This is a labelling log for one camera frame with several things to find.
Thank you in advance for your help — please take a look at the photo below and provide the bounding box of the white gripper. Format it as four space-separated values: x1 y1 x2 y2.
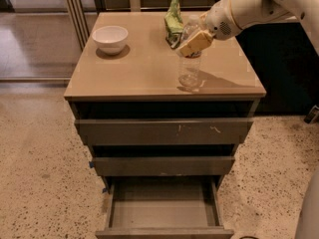
176 0 242 57

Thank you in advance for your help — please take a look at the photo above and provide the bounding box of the clear plastic water bottle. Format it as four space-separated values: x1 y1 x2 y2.
178 15 201 88

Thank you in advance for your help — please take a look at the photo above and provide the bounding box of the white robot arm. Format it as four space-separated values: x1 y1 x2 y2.
176 0 319 57

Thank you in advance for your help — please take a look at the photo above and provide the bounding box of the grey drawer cabinet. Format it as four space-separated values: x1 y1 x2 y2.
63 11 267 239

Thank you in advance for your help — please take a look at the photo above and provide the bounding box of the top drawer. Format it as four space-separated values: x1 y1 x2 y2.
75 118 253 145

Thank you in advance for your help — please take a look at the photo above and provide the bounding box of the middle drawer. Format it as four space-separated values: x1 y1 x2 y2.
90 156 235 176

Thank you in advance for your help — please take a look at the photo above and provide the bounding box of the open bottom drawer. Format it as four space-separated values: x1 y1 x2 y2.
96 176 233 239

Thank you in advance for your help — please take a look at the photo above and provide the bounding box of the green chip bag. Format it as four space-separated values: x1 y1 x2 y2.
164 0 183 49

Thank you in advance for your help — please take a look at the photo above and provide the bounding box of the white ceramic bowl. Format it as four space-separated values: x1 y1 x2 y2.
92 26 129 55

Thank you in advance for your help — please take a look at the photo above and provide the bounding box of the dark object on floor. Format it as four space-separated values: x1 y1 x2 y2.
304 105 319 123

